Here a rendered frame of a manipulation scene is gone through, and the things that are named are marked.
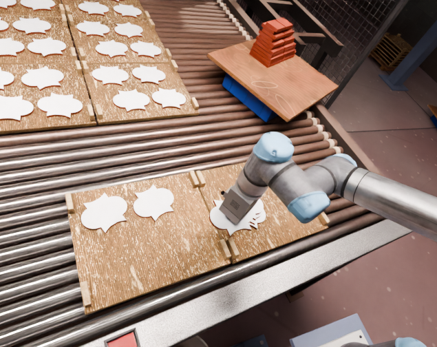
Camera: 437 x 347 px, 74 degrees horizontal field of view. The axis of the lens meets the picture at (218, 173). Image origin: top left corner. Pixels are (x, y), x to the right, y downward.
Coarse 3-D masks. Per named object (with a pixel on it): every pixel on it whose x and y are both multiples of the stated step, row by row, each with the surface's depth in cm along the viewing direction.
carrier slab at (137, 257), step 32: (96, 192) 90; (128, 192) 93; (192, 192) 100; (128, 224) 87; (160, 224) 90; (192, 224) 93; (96, 256) 79; (128, 256) 81; (160, 256) 84; (192, 256) 86; (96, 288) 74; (128, 288) 76; (160, 288) 80
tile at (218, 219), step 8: (216, 200) 84; (216, 208) 82; (216, 216) 81; (224, 216) 82; (248, 216) 84; (216, 224) 79; (224, 224) 80; (232, 224) 81; (240, 224) 81; (248, 224) 82; (232, 232) 79
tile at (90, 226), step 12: (84, 204) 86; (96, 204) 87; (108, 204) 88; (120, 204) 89; (84, 216) 84; (96, 216) 85; (108, 216) 86; (120, 216) 87; (96, 228) 83; (108, 228) 84
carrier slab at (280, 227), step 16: (208, 176) 106; (224, 176) 108; (208, 192) 102; (272, 192) 110; (208, 208) 99; (272, 208) 106; (272, 224) 101; (288, 224) 103; (304, 224) 105; (320, 224) 107; (224, 240) 92; (240, 240) 94; (256, 240) 96; (272, 240) 97; (288, 240) 99; (240, 256) 91
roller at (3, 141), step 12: (156, 120) 118; (168, 120) 120; (180, 120) 122; (192, 120) 124; (204, 120) 127; (216, 120) 130; (228, 120) 133; (36, 132) 99; (48, 132) 100; (60, 132) 102; (72, 132) 103; (84, 132) 105; (96, 132) 107; (108, 132) 109; (120, 132) 111; (0, 144) 94; (12, 144) 95; (24, 144) 97
